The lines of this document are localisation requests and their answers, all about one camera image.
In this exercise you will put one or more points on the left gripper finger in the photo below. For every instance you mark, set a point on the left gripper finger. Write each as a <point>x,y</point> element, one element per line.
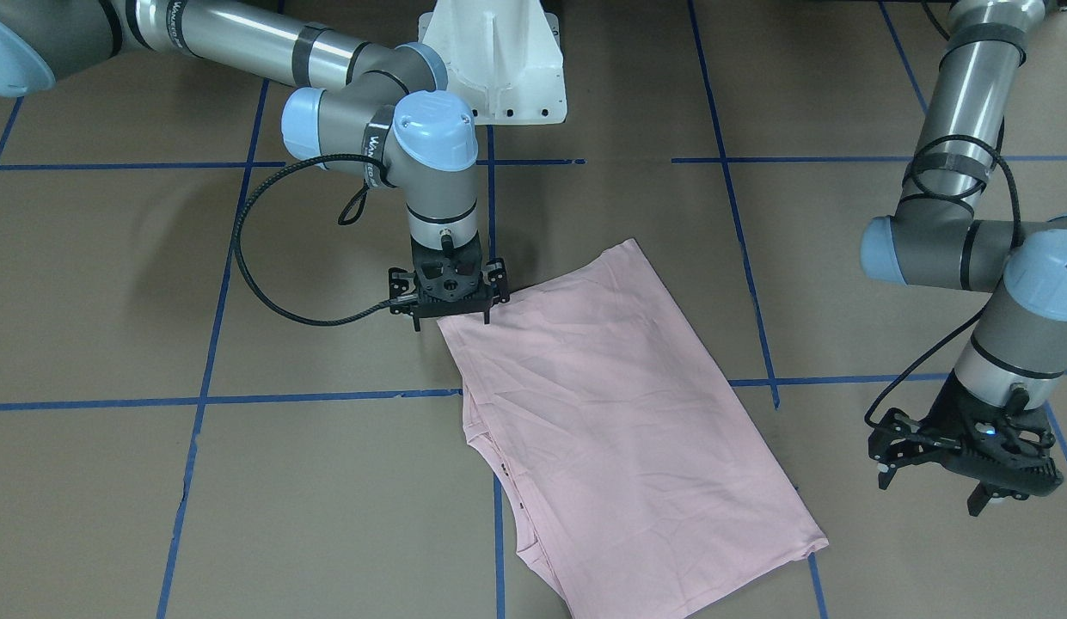
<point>986,494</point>
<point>898,441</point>

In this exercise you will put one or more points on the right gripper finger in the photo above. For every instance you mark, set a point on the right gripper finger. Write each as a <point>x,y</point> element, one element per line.
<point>495,279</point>
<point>404,296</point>

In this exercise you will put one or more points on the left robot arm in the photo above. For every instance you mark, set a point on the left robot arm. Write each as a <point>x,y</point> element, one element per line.
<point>958,226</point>

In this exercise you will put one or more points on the pink Snoopy t-shirt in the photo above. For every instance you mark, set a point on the pink Snoopy t-shirt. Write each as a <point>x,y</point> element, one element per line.
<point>639,484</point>

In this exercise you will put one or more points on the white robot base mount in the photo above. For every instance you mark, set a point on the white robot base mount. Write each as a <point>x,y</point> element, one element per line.
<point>505,59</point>

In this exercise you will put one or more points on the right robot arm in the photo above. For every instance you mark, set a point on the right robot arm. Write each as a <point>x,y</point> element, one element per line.
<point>383,114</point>

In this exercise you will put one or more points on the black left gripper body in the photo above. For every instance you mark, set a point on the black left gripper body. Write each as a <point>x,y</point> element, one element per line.
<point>943,413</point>

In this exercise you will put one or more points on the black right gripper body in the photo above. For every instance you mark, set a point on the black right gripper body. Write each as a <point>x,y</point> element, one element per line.
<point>401,283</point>

